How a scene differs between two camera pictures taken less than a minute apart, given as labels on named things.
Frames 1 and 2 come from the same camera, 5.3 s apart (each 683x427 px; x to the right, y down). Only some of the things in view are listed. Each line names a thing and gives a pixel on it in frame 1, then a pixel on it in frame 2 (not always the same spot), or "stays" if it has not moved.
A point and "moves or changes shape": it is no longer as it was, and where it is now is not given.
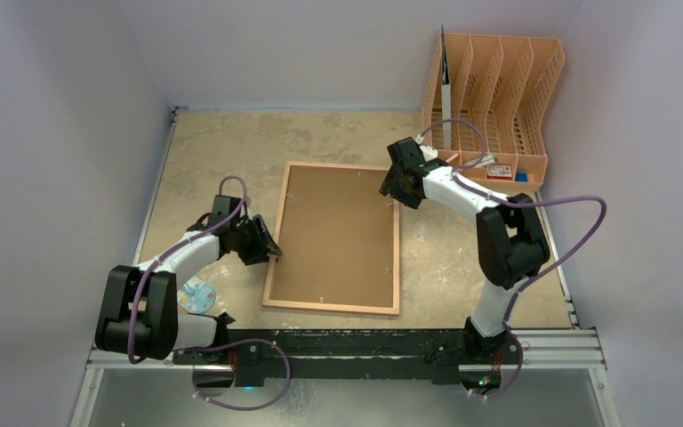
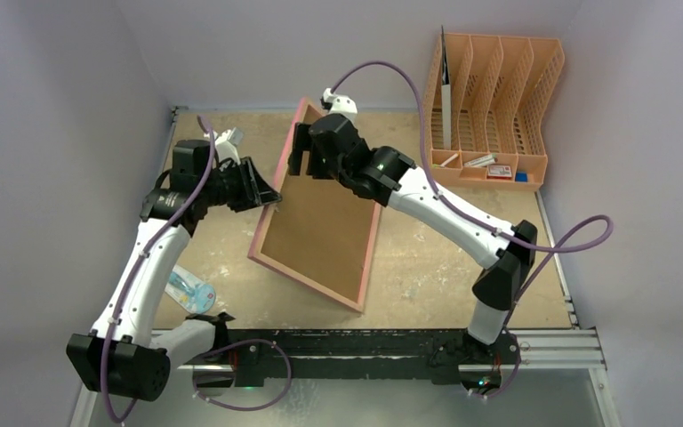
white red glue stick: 484,160 stays
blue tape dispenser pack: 196,295 stays
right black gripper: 398,179 -> 309,150
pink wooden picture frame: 340,239 moves or changes shape
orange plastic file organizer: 486,106 stays
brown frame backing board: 336,230 moves or changes shape
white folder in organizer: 445,96 stays
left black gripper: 263,245 -> 263,194
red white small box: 499,173 stays
